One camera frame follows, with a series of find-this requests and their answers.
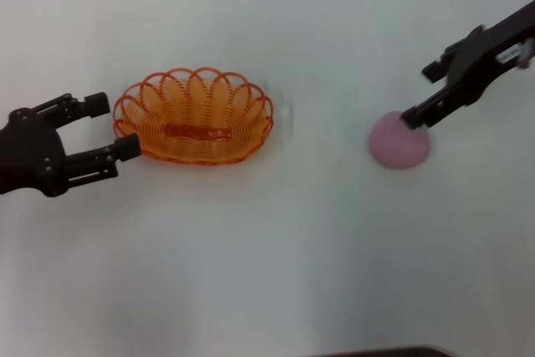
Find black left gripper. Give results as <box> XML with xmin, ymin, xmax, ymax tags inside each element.
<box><xmin>0</xmin><ymin>91</ymin><xmax>141</xmax><ymax>198</ymax></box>

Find orange woven plastic basket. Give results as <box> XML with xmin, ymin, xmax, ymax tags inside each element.
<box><xmin>112</xmin><ymin>66</ymin><xmax>275</xmax><ymax>166</ymax></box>

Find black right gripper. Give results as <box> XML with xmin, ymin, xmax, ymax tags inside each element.
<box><xmin>400</xmin><ymin>0</ymin><xmax>535</xmax><ymax>130</ymax></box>

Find pink peach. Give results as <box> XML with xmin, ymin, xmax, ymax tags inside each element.
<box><xmin>368</xmin><ymin>109</ymin><xmax>432</xmax><ymax>171</ymax></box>

